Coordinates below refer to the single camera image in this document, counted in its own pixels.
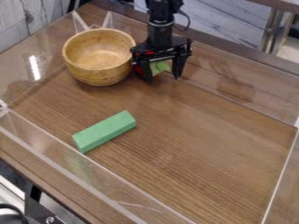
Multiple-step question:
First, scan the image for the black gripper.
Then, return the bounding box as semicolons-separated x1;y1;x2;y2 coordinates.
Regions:
131;36;193;83

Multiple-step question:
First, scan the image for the red plush fruit green leaf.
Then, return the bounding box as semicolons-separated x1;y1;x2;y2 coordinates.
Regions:
133;52;171;78

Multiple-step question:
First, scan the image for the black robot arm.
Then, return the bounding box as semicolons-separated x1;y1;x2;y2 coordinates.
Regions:
131;0;193;83

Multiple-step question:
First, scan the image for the wooden bowl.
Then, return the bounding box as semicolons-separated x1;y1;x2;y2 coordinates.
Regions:
62;28;137;86

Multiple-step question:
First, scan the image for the green rectangular block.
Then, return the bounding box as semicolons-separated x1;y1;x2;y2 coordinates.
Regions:
73;110;137;153

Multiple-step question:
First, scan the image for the metal table leg background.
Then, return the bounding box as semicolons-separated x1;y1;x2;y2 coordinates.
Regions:
264;9;285;54

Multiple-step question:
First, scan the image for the clear acrylic tray wall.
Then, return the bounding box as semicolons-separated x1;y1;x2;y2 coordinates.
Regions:
0;17;299;224

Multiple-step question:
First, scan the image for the black table clamp bracket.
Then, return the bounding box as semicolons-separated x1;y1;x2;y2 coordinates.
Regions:
0;183;69;224

